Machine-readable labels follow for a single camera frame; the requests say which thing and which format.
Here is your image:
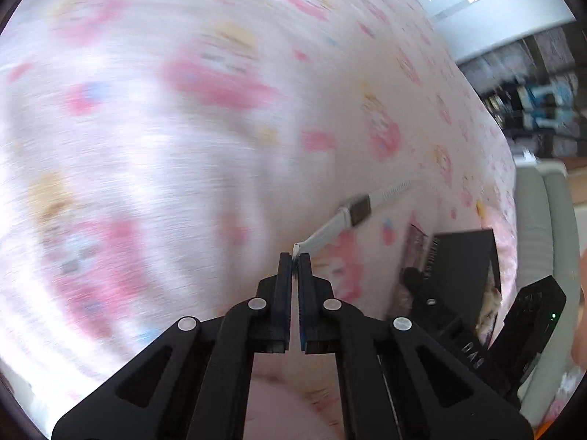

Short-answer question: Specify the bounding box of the black box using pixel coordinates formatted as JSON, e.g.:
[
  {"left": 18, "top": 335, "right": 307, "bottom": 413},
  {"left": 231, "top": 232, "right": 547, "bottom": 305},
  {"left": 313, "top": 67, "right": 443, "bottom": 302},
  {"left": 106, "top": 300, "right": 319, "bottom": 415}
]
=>
[{"left": 431, "top": 228, "right": 503, "bottom": 344}]

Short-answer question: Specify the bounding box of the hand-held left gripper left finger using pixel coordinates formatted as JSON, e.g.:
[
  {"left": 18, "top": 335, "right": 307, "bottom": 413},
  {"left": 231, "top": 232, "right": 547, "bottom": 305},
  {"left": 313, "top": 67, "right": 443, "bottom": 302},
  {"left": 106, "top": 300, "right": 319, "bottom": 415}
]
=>
[{"left": 51, "top": 252, "right": 294, "bottom": 440}]

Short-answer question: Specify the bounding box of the pink printed blanket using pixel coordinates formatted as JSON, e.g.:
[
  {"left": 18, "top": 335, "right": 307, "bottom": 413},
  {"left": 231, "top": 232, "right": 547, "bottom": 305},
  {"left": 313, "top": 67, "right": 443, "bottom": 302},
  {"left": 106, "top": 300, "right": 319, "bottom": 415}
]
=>
[{"left": 0, "top": 0, "right": 519, "bottom": 440}]

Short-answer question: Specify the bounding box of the brown plush toy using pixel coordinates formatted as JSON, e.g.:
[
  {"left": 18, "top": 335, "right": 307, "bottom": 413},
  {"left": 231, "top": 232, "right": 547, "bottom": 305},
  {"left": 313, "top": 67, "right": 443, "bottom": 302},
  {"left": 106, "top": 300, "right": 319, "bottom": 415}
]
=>
[{"left": 477, "top": 279, "right": 503, "bottom": 344}]

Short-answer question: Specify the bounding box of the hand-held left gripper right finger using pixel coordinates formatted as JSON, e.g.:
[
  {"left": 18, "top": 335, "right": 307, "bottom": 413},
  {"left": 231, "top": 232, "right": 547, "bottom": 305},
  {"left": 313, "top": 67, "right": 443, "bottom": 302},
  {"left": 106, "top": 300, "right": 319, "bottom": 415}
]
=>
[{"left": 299, "top": 253, "right": 535, "bottom": 440}]

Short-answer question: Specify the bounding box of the white furniture panel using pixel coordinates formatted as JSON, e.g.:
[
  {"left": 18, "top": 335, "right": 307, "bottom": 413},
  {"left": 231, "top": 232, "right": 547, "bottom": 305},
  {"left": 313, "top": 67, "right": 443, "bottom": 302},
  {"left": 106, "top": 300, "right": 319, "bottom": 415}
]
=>
[{"left": 399, "top": 0, "right": 579, "bottom": 65}]

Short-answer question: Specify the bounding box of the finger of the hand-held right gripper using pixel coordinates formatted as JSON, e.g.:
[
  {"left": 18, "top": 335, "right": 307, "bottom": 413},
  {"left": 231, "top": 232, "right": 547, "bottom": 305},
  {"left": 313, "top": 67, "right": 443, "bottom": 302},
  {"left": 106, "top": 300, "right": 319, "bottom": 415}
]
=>
[{"left": 410, "top": 282, "right": 464, "bottom": 333}]

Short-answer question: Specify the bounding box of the grey ribbed sofa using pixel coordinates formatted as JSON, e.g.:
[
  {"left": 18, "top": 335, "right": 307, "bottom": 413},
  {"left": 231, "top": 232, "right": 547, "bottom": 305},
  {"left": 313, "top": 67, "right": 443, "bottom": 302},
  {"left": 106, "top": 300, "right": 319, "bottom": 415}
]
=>
[{"left": 514, "top": 156, "right": 579, "bottom": 427}]

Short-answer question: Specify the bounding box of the mauve hand cream tube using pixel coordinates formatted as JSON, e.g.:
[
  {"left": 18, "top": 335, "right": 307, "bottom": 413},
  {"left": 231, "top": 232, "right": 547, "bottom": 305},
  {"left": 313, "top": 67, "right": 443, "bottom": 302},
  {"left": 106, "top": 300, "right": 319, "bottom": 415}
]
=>
[{"left": 399, "top": 224, "right": 436, "bottom": 294}]

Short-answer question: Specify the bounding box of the white smartwatch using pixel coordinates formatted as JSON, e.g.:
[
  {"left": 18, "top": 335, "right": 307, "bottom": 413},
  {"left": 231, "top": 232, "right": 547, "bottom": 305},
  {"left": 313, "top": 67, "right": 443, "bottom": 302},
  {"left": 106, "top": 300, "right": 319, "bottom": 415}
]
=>
[{"left": 293, "top": 180, "right": 413, "bottom": 257}]

